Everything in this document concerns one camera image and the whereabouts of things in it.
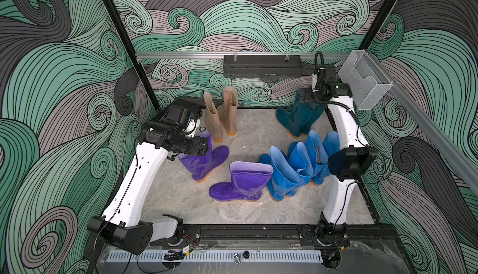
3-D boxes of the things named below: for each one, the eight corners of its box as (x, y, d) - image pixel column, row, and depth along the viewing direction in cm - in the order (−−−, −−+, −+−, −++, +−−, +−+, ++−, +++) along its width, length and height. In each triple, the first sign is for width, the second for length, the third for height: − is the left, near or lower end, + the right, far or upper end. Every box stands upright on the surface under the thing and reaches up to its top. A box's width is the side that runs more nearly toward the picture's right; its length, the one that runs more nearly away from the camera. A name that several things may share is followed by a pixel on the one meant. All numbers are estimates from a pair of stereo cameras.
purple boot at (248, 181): (215, 203, 84) (209, 179, 64) (216, 188, 88) (210, 161, 68) (264, 203, 84) (273, 179, 64) (263, 188, 88) (271, 161, 68)
